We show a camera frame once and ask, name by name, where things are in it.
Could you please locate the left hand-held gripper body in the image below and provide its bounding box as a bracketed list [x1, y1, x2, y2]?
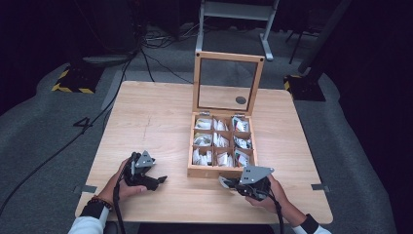
[123, 149, 158, 192]

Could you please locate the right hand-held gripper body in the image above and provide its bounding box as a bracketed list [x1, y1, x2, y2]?
[238, 165, 276, 201]

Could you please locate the wooden box with glass lid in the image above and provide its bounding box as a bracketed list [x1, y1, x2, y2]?
[187, 51, 266, 179]

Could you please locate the person's left hand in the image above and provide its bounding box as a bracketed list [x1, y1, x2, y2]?
[96, 158, 149, 207]

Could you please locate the person's right hand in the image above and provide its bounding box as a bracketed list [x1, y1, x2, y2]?
[244, 175, 295, 225]

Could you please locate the group of tea packets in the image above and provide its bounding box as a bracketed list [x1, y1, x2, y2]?
[193, 116, 253, 169]

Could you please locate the black yellow striped stand base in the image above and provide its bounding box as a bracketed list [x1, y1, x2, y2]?
[51, 65, 105, 95]
[283, 74, 327, 102]

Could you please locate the grey flat stand foot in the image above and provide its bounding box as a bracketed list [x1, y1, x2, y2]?
[82, 53, 138, 67]

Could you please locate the dark slanted stand pole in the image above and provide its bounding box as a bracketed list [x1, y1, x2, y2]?
[296, 0, 355, 75]

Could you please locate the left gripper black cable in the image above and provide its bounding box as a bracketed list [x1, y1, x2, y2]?
[112, 151, 138, 234]

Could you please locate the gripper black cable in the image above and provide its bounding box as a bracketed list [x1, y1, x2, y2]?
[264, 189, 286, 234]
[112, 151, 138, 234]

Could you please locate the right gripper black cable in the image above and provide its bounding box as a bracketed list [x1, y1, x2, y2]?
[264, 189, 286, 234]

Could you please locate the dark beaded bracelet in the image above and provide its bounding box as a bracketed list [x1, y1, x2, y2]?
[87, 195, 115, 211]

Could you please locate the long black floor cable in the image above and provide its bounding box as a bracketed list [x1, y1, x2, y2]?
[0, 58, 134, 214]

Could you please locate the thin black floor cable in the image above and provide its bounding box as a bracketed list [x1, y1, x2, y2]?
[141, 50, 194, 85]

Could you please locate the bundle of floor cables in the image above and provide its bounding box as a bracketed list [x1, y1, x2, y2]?
[142, 27, 199, 50]

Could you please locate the grey metal stand frame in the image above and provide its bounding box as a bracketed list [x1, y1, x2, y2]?
[195, 0, 281, 62]

